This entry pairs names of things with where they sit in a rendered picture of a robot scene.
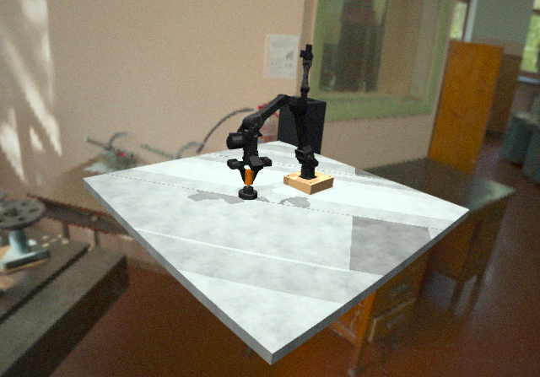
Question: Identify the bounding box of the orange cylinder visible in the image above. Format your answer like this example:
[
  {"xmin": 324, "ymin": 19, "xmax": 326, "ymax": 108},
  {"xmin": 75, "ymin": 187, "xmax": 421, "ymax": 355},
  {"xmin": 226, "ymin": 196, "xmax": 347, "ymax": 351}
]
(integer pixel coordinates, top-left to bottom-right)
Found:
[{"xmin": 244, "ymin": 169, "xmax": 254, "ymax": 186}]

